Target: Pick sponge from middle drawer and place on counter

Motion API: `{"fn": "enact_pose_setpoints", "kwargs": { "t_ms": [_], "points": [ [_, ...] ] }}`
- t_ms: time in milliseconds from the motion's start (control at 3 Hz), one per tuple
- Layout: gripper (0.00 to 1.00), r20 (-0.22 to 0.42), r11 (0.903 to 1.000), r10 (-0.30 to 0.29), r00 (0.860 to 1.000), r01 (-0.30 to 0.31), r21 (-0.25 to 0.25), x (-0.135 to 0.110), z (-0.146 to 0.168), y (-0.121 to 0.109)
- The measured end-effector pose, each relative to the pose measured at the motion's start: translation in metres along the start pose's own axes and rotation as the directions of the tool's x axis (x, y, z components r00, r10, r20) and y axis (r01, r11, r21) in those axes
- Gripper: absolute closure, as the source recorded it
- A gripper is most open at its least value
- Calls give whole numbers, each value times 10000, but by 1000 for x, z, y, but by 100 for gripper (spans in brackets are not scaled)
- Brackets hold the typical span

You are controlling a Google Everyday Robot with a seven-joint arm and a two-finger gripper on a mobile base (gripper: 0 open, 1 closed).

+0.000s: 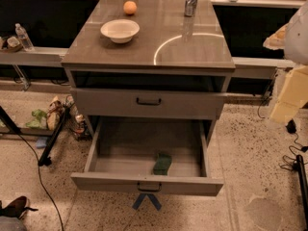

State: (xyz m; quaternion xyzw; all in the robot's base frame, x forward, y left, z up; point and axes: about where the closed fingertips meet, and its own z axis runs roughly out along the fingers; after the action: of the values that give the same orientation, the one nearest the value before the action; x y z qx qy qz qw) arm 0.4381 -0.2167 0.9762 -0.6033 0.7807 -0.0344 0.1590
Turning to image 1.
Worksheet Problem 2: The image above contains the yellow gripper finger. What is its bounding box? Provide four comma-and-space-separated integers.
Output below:
269, 64, 308, 124

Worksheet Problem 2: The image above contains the green sponge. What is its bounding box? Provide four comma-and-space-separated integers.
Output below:
153, 153, 172, 175

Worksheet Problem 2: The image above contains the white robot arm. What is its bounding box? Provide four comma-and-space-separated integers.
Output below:
263, 1, 308, 123

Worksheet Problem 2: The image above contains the grey drawer cabinet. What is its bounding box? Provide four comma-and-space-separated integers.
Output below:
62, 0, 235, 131

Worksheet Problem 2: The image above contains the open grey lower drawer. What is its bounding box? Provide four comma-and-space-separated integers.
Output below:
71, 117, 223, 196

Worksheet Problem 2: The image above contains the closed grey upper drawer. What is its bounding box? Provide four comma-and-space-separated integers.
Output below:
71, 88, 225, 119

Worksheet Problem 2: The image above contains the blue tape cross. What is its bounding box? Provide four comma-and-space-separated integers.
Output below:
131, 192, 163, 212

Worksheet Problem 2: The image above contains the white bowl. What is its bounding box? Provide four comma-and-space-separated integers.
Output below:
100, 19, 140, 43

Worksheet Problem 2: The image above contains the orange fruit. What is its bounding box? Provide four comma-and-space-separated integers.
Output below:
123, 1, 137, 15

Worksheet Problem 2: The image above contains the brown snack bag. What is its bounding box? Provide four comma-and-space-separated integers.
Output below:
47, 96, 64, 130

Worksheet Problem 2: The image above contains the green plastic bag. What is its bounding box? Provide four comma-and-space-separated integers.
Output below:
26, 109, 47, 129

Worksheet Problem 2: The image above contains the black tripod leg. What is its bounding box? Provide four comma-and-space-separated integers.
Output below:
38, 108, 70, 167

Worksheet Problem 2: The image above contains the clear plastic water bottle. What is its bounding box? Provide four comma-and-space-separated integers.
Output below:
15, 23, 35, 51

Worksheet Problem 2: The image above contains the small tray with items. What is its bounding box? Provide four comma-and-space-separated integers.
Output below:
0, 36, 22, 53

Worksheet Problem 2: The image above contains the dark shoe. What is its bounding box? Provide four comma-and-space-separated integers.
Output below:
0, 195, 37, 219

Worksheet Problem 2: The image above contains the black cable bundle right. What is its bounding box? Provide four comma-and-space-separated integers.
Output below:
279, 118, 308, 172

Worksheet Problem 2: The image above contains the black floor cable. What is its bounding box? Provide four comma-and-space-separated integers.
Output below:
0, 106, 65, 231

